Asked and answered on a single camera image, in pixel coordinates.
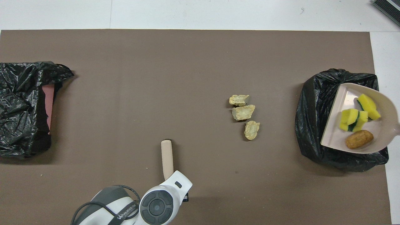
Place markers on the pale beige sponge chunk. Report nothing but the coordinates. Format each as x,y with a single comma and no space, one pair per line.
252,130
243,112
239,100

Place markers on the beige plastic dustpan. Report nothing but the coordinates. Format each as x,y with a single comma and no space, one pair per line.
384,125

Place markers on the notched yellow sponge piece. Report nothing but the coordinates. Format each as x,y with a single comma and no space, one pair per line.
347,120

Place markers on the brown table mat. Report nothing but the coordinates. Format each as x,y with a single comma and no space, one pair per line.
200,47

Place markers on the pink bin with black bag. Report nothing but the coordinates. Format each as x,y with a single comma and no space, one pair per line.
18,125

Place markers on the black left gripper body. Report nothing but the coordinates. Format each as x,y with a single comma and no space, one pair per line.
186,197

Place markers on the dark ribbed box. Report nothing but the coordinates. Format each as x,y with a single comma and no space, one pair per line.
390,6

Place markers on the beige hand brush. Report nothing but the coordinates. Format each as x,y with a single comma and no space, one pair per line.
167,156

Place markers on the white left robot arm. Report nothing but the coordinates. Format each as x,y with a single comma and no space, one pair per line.
156,206

